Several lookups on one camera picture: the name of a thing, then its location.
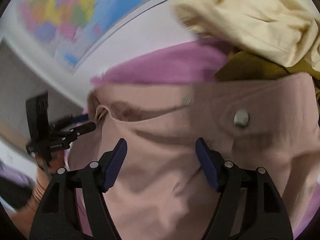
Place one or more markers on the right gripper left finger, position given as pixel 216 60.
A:
pixel 57 214

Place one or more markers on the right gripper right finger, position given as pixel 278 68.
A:
pixel 265 215

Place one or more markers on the dusty pink jacket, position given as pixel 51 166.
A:
pixel 161 192

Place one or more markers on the person's left hand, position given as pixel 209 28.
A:
pixel 23 218

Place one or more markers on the grey wardrobe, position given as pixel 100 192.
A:
pixel 18 84

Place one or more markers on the mustard yellow garment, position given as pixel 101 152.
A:
pixel 246 66

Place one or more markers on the pink printed bed sheet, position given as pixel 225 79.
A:
pixel 189 62

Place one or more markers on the cream beige garment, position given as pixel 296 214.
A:
pixel 282 31

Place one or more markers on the colourful wall map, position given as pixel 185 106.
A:
pixel 67 29

